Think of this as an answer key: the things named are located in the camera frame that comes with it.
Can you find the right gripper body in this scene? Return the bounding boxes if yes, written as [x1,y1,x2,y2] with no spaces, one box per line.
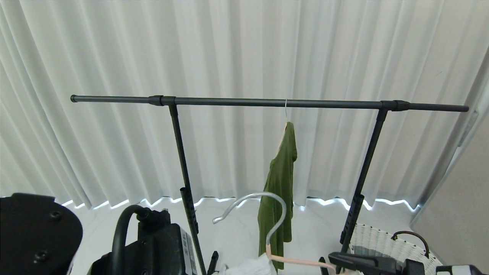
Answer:
[399,259,427,275]

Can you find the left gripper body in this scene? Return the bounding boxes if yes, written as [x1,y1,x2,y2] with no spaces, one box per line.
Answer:
[176,225,199,275]

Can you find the pale grey shorts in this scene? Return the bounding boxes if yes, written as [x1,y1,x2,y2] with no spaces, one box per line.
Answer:
[217,253,279,275]

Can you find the pink clothes hanger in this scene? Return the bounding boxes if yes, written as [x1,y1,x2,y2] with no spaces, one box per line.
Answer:
[277,99,290,150]
[212,192,338,272]

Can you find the green long-sleeved shirt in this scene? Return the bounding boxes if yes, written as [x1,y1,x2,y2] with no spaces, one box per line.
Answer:
[257,121,298,270]

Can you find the white laundry basket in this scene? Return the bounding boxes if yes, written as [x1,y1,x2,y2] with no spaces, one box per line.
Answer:
[347,223,444,275]

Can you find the black clothes rack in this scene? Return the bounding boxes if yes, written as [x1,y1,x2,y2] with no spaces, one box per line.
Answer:
[70,94,470,275]

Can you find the white curtain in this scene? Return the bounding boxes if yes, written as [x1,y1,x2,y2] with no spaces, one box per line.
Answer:
[0,0,489,210]

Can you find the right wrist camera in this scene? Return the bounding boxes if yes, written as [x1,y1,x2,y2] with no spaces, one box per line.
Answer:
[436,264,486,275]

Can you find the black cable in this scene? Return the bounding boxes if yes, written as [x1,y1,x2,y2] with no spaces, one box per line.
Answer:
[111,205,152,275]

